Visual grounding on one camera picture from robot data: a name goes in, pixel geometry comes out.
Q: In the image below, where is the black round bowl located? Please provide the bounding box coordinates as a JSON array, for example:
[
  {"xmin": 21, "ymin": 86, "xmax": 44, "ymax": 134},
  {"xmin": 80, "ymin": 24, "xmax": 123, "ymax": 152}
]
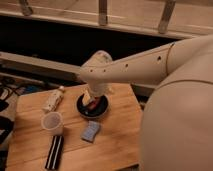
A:
[{"xmin": 77, "ymin": 95, "xmax": 108, "ymax": 119}]

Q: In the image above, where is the metal shelf rail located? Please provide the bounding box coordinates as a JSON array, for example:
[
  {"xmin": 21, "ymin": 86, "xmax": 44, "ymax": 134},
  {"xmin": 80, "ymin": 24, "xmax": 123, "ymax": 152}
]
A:
[{"xmin": 0, "ymin": 51, "xmax": 158, "ymax": 98}]

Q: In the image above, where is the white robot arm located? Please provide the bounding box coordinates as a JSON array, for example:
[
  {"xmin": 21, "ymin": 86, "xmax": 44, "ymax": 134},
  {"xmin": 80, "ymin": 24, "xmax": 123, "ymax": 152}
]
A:
[{"xmin": 80, "ymin": 35, "xmax": 213, "ymax": 171}]

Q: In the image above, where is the blue sponge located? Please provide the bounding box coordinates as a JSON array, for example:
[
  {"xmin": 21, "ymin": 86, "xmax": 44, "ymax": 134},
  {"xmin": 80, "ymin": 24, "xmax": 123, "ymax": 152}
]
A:
[{"xmin": 81, "ymin": 121, "xmax": 101, "ymax": 143}]

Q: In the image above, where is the red item in bowl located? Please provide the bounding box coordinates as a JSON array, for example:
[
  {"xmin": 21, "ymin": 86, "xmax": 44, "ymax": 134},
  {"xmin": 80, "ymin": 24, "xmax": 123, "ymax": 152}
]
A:
[{"xmin": 87, "ymin": 99, "xmax": 100, "ymax": 110}]

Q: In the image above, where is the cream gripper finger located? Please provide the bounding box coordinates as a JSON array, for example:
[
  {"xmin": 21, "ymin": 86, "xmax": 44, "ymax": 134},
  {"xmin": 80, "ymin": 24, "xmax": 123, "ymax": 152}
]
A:
[{"xmin": 82, "ymin": 92, "xmax": 91, "ymax": 106}]

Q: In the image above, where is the black white striped box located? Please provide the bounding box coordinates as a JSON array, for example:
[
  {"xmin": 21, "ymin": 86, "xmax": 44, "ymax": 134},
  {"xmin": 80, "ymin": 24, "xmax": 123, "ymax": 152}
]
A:
[{"xmin": 45, "ymin": 135, "xmax": 64, "ymax": 170}]

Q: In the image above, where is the white plastic bottle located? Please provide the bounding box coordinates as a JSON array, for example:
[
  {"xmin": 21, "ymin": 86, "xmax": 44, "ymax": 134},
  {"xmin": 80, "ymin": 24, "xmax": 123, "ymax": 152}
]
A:
[{"xmin": 42, "ymin": 86, "xmax": 65, "ymax": 113}]

